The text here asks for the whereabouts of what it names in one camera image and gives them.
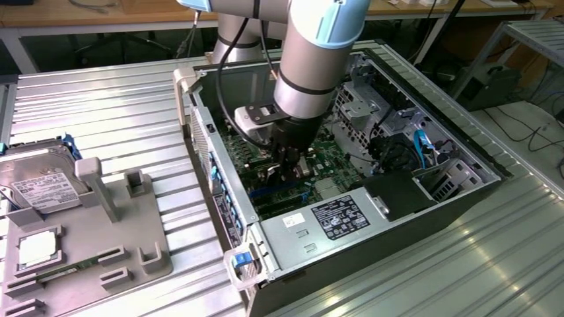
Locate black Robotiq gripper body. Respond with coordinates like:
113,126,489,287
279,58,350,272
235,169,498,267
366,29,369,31
270,116,326,157

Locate installed RAM stick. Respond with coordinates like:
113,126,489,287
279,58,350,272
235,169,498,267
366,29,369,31
246,162,273,178

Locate long blue expansion slot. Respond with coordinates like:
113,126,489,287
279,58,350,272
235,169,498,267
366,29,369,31
249,184,291,199

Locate green motherboard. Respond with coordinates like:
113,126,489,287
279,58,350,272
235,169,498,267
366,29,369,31
219,110,370,221

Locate black expansion slot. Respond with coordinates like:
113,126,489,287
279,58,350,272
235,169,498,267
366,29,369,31
254,194,302,212
258,201,306,219

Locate silver chipset heatsink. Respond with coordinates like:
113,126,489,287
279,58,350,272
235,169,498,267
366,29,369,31
314,180,345,199

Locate silver disk bay cage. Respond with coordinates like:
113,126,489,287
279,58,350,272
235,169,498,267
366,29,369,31
329,81,390,140

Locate grey power supply unit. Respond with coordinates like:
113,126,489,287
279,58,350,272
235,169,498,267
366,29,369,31
259,190,393,272

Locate black plastic shroud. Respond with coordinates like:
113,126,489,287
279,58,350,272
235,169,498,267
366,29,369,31
363,171,437,222

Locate perforated metal drive cage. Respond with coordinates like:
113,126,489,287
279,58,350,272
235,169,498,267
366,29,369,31
417,160,503,203

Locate open black PC case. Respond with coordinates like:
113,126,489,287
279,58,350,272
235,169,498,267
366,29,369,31
174,48,515,317

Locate blue disk caddy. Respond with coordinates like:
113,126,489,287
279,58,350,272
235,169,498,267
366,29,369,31
0,133,85,163

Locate grey parts rack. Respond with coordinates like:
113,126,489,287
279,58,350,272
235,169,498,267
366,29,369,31
0,157,174,317

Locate black office chair base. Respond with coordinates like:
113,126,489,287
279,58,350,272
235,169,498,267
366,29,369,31
73,31,174,65

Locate silver hard disk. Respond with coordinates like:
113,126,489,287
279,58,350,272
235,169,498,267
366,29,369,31
0,147,86,213

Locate green RAM stick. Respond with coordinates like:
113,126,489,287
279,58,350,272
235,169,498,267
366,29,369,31
35,257,101,283

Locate silver CPU chip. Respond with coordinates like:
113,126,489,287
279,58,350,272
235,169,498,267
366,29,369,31
17,230,62,265

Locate metal slat side table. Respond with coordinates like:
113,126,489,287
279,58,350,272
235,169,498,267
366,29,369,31
454,18,564,100

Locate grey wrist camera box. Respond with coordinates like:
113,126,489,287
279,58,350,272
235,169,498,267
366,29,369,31
233,104,289,147

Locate black camera cable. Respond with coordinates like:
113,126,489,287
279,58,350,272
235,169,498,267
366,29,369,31
218,15,279,148

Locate black wire bundle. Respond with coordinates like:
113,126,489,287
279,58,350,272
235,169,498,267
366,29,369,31
369,134,421,173

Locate blue SATA wire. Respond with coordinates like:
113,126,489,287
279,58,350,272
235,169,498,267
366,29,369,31
413,128,433,172

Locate grey hanging cable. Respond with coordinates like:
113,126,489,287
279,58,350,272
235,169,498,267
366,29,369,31
177,8,205,59

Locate wooden desk white frame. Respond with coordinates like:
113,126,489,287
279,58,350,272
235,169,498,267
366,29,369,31
0,0,222,74
363,0,555,65

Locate black box with handle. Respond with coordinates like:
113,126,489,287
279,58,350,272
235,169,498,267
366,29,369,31
462,65,522,112

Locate black floor cables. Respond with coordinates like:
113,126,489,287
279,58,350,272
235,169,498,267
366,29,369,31
485,107,564,151

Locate white cable coil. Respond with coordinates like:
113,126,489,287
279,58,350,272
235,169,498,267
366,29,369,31
70,0,122,14

